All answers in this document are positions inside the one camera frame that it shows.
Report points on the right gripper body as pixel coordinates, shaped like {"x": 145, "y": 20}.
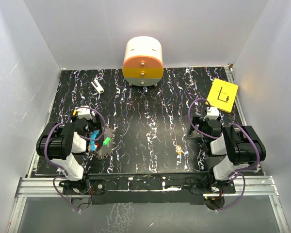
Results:
{"x": 198, "y": 120}

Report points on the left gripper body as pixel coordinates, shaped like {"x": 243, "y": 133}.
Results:
{"x": 93, "y": 125}

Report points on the yellow tagged key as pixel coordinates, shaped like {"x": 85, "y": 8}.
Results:
{"x": 179, "y": 149}

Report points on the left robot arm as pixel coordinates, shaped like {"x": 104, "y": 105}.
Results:
{"x": 59, "y": 143}

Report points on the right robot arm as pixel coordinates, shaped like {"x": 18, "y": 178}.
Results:
{"x": 240, "y": 147}

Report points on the green key tag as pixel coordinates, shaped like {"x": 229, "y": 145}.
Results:
{"x": 106, "y": 141}

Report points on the yellow book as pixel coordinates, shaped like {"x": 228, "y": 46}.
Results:
{"x": 222, "y": 95}

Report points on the white plastic clip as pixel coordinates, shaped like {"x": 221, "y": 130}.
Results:
{"x": 97, "y": 86}

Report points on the round three-drawer mini cabinet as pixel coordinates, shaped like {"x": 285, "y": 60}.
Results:
{"x": 143, "y": 63}

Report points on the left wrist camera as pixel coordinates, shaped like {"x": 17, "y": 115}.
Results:
{"x": 82, "y": 112}

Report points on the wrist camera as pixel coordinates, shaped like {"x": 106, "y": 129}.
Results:
{"x": 82, "y": 112}
{"x": 212, "y": 113}

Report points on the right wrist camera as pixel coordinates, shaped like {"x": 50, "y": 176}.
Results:
{"x": 212, "y": 113}

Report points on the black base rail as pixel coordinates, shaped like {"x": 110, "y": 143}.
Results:
{"x": 200, "y": 184}

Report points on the aluminium frame rail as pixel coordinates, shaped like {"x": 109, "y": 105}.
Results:
{"x": 249, "y": 186}

